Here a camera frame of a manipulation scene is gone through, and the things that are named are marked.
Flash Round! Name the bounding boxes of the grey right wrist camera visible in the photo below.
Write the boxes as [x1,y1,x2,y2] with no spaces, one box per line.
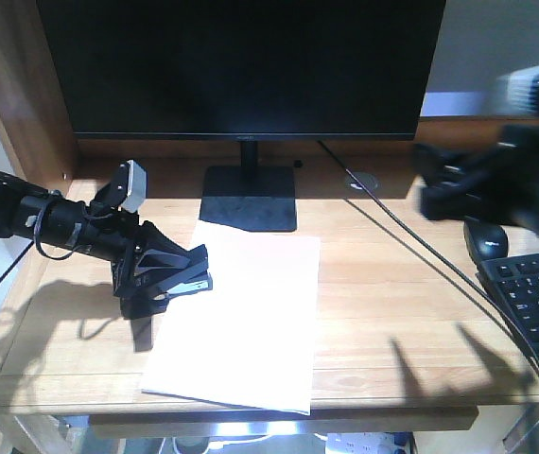
[491,65,539,116]

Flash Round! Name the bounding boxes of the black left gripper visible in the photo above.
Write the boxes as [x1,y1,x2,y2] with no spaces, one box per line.
[79,207,208,353]

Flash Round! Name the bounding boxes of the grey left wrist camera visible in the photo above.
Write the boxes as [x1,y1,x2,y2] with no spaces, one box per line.
[94,160,148,214]

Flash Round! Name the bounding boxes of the black computer mouse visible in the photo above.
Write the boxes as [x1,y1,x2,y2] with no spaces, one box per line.
[463,219,509,264]

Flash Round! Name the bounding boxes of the grey desk cable grommet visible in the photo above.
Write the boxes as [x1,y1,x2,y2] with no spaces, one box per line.
[344,172,379,192]

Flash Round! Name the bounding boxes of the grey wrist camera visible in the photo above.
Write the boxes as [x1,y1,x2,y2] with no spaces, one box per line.
[491,65,539,116]
[94,160,148,214]

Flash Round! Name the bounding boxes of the white power strip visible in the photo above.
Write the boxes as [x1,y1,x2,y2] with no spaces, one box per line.
[324,432,410,454]

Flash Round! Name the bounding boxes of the black computer monitor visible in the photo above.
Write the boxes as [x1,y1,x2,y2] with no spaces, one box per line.
[37,1,445,232]

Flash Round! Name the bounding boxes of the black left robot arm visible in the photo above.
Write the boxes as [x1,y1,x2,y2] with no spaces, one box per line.
[0,160,212,320]

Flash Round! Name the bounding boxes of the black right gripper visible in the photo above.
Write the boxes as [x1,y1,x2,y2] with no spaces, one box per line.
[413,125,539,236]

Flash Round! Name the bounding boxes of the black monitor cable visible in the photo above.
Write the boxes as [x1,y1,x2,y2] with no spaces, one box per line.
[316,139,539,454]

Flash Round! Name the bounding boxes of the black stapler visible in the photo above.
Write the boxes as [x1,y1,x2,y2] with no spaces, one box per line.
[153,271,213,302]

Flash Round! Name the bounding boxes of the white paper sheets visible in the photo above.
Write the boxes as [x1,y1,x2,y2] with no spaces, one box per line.
[140,221,321,415]

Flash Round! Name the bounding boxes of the black keyboard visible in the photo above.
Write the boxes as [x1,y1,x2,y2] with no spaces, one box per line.
[478,253,539,356]

